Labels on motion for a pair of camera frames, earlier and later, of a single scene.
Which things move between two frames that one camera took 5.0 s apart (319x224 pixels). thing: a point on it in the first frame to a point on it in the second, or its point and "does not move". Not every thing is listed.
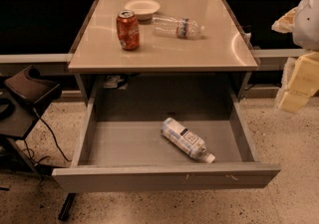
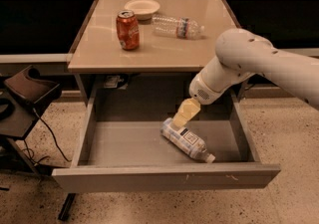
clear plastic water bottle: x=176 y=27 does not move
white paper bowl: x=143 y=8 does not move
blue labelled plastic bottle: x=181 y=136 does not move
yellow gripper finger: x=299 y=83 to x=201 y=91
